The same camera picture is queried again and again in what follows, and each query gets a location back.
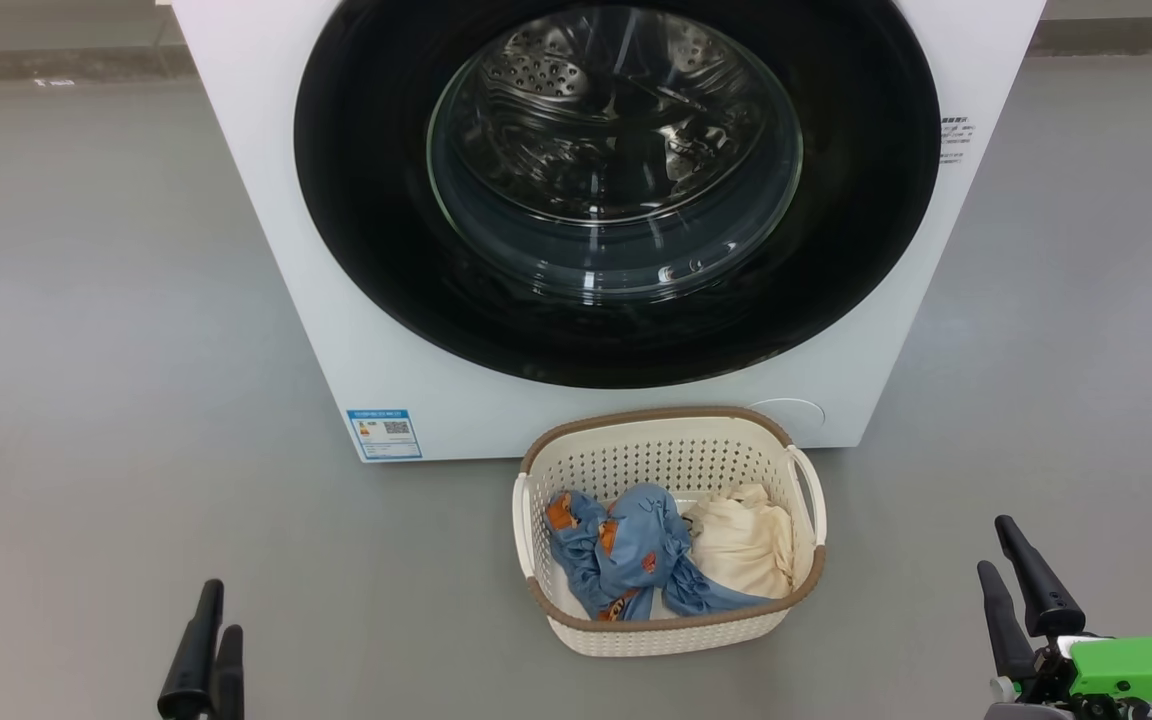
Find white front-load washing machine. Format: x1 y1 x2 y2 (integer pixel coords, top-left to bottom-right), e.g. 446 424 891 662
171 0 1049 463

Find black round glass washer door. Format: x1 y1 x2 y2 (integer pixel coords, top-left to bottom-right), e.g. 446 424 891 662
293 0 942 389

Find blue garment with orange print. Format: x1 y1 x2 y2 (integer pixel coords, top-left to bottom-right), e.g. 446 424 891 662
544 484 775 623

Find cream perforated laundry basket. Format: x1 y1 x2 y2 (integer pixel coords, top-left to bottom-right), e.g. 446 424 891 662
511 405 828 658

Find washing machine drum interior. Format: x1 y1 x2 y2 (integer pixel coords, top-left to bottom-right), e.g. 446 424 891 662
431 5 802 301

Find blue energy label sticker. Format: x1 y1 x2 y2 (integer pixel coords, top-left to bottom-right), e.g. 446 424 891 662
346 408 423 462

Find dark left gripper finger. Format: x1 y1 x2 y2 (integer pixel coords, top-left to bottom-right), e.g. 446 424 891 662
158 578 225 720
212 625 245 720

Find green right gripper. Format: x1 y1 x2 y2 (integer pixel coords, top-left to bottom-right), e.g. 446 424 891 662
976 515 1152 720

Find round white filter cover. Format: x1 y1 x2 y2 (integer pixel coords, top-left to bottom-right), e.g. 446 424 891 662
746 398 825 447

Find printed warning text label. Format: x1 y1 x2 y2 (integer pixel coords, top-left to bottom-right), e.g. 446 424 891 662
939 115 977 166

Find cream garment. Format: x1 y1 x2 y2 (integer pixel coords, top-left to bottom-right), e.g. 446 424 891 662
681 484 797 601

